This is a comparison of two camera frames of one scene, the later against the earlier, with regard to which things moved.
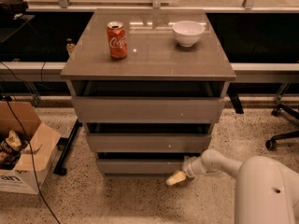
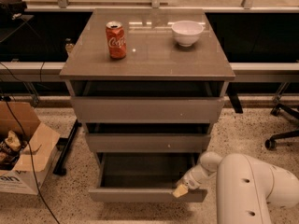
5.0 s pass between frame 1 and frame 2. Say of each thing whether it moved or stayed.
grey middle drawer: stayed
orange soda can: stayed
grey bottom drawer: moved
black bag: stayed
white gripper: moved
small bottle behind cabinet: stayed
